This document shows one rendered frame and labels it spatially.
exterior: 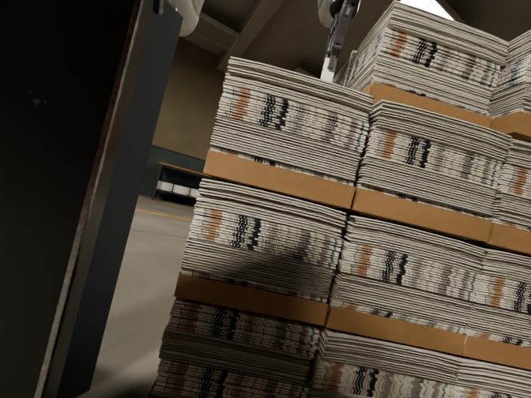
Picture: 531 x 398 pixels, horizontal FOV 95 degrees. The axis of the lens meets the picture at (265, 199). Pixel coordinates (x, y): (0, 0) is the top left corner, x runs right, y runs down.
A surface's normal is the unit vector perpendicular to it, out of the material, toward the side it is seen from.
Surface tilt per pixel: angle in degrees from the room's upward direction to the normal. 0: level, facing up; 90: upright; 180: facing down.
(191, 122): 90
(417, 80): 90
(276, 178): 92
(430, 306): 90
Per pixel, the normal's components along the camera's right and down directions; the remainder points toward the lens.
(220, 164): 0.07, 0.07
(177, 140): 0.43, 0.10
